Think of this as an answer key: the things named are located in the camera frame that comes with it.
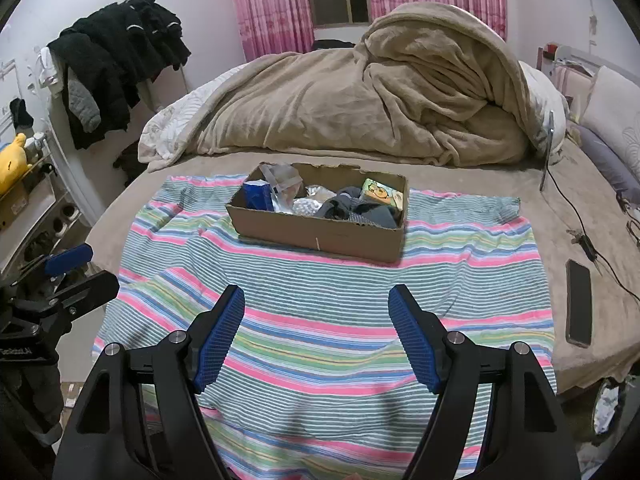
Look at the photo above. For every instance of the dark cloth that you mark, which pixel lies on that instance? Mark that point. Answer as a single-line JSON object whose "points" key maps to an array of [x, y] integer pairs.
{"points": [[130, 165]]}

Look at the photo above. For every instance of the white embroidered pillow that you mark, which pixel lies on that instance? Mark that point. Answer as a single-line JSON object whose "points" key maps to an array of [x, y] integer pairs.
{"points": [[615, 115]]}

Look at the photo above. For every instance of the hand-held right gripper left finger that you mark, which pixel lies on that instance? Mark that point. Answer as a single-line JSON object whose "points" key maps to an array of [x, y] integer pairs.
{"points": [[220, 340]]}

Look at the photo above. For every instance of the yellow plush toy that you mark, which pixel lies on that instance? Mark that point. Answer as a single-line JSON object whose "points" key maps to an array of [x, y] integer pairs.
{"points": [[12, 165]]}

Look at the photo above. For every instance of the black hanging clothes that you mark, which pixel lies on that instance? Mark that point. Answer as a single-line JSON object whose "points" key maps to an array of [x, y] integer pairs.
{"points": [[110, 55]]}

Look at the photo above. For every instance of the brown cardboard box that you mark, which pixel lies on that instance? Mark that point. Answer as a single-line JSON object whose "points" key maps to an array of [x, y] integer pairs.
{"points": [[310, 235]]}

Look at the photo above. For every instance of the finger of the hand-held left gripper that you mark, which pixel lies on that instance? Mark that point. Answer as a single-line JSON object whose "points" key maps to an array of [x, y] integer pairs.
{"points": [[87, 292], [70, 258]]}

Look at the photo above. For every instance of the black sock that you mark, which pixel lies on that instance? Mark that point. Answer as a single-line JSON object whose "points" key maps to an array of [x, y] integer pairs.
{"points": [[21, 115]]}

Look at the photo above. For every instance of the clear snack bag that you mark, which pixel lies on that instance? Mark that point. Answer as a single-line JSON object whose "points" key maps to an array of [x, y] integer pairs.
{"points": [[282, 180]]}

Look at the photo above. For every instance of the beige blanket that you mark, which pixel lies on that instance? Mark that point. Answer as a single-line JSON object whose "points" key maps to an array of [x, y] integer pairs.
{"points": [[325, 100]]}

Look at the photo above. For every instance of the blue packet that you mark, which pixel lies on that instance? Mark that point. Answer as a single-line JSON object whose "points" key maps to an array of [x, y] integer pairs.
{"points": [[257, 195]]}

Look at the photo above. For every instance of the grey knit garment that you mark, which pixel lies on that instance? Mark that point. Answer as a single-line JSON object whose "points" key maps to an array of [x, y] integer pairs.
{"points": [[85, 102]]}

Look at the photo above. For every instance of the black tablet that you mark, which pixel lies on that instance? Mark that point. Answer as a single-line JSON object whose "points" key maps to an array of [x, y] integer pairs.
{"points": [[547, 155]]}

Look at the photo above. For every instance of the black phone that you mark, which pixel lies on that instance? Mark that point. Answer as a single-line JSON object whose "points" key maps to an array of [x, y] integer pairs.
{"points": [[579, 305]]}

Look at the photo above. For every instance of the white metal headboard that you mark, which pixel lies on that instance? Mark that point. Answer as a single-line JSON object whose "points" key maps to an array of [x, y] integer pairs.
{"points": [[575, 52]]}

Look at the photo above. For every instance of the white storage rack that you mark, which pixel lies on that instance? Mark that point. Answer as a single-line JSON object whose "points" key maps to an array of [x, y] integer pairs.
{"points": [[45, 200]]}

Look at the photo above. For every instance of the bed with brown sheet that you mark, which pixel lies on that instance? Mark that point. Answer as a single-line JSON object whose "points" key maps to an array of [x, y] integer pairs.
{"points": [[550, 220]]}

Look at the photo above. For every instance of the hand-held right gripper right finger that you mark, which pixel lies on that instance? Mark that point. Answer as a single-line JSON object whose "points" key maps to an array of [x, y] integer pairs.
{"points": [[415, 340]]}

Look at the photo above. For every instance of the grey pillow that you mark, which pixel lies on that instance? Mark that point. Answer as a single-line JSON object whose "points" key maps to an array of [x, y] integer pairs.
{"points": [[605, 160]]}

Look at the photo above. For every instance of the striped cloth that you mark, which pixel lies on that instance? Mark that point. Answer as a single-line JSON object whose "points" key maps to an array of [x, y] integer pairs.
{"points": [[310, 300]]}

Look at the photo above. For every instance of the green white carton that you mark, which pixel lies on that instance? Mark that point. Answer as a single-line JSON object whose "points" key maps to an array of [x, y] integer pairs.
{"points": [[380, 191]]}

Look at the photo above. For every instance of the white floral quilt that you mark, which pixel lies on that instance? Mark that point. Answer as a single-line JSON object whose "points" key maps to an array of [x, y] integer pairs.
{"points": [[170, 120]]}

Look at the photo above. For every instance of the grey dotted socks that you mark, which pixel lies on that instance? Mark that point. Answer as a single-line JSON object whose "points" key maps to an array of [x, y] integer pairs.
{"points": [[350, 210]]}

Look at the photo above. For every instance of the patterned cloth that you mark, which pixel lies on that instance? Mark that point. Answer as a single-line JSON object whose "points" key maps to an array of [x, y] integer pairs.
{"points": [[607, 405]]}

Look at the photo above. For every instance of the clear bag of white pieces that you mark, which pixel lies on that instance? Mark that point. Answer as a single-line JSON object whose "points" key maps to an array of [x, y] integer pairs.
{"points": [[307, 206]]}

